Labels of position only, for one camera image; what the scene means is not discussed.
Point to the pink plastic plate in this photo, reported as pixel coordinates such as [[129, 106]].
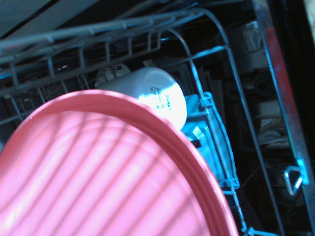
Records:
[[98, 172]]

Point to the plain white mug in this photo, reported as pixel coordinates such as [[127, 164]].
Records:
[[152, 93]]

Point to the white patterned mug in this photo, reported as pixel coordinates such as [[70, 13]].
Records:
[[112, 72]]

